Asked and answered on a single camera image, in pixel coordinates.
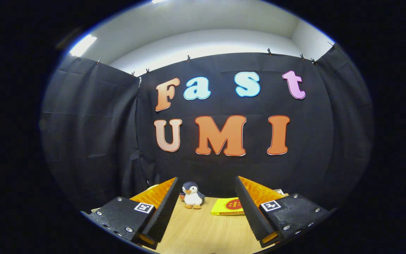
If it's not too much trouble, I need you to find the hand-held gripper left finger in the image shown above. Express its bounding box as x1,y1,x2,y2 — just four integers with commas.
88,177,179,250

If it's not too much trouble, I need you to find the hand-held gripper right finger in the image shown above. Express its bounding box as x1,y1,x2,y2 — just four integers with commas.
235,176,330,248

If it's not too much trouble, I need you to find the yellow book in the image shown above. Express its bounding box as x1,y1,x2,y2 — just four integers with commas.
211,198,245,216

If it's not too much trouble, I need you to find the penguin plush toy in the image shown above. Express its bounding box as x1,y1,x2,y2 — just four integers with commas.
180,182,206,210

